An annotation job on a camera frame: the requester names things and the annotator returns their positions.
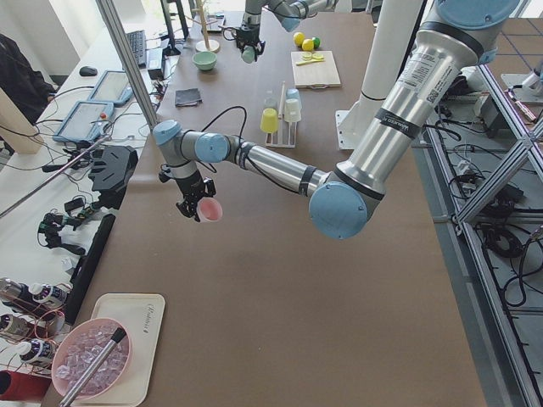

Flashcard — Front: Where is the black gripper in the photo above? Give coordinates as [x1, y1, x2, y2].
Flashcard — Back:
[175, 172, 216, 222]
[235, 25, 266, 56]

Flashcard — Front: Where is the green plastic cup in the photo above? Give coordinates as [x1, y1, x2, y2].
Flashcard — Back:
[241, 46, 256, 64]

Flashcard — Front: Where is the pink plastic cup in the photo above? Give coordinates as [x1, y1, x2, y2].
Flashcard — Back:
[197, 197, 223, 222]

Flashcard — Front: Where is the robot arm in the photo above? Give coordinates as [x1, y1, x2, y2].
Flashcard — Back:
[233, 0, 337, 64]
[153, 1, 517, 239]

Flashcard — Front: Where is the blue plastic cup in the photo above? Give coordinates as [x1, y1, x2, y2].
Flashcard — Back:
[285, 88, 301, 101]

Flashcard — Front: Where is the white plastic cup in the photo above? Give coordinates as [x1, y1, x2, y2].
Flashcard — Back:
[283, 98, 301, 123]

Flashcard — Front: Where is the yellow plastic cup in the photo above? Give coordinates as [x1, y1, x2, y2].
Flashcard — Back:
[260, 108, 279, 134]

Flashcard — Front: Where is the wooden mug tree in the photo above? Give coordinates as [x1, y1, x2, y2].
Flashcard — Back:
[191, 0, 221, 53]

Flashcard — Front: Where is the green bowl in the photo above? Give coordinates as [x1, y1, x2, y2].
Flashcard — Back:
[193, 51, 217, 71]

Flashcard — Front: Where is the yellow lemon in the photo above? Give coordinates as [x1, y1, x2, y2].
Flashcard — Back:
[301, 38, 315, 52]
[293, 31, 305, 47]

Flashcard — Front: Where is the yellow plastic knife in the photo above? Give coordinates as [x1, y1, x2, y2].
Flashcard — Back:
[295, 59, 324, 66]

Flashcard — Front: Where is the wooden cutting board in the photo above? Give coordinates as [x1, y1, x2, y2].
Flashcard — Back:
[290, 51, 341, 88]

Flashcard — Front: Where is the grey folded cloth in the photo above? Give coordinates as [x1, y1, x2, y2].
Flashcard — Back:
[175, 88, 201, 107]

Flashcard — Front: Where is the black keyboard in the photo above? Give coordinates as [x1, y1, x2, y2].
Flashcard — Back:
[126, 30, 147, 68]

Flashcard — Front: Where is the cream plastic tray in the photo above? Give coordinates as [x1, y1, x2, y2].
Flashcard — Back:
[63, 293, 166, 406]

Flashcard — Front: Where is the near blue teach pendant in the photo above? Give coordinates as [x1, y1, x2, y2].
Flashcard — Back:
[53, 101, 115, 142]

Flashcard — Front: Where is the blue teach pendant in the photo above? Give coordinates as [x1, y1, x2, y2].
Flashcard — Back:
[87, 70, 133, 107]
[53, 101, 115, 142]

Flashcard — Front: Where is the far blue teach pendant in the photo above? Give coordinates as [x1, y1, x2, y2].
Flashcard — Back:
[87, 70, 133, 107]

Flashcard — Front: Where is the black computer mouse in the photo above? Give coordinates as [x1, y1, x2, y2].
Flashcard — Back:
[79, 66, 98, 77]

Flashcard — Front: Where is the pink bowl with ice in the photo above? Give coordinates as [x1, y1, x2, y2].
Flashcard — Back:
[51, 318, 132, 399]

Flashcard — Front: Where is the seated person in black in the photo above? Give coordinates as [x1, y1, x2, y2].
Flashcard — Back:
[1, 34, 56, 124]

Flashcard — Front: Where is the white wire cup holder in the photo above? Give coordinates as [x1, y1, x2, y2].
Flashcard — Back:
[264, 81, 299, 148]

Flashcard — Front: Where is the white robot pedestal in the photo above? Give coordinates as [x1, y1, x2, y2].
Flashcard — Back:
[335, 0, 430, 150]

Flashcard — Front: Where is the aluminium frame post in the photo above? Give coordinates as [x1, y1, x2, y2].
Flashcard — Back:
[96, 0, 158, 131]

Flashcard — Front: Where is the metal tongs handle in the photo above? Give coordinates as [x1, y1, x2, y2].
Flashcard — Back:
[59, 327, 126, 407]

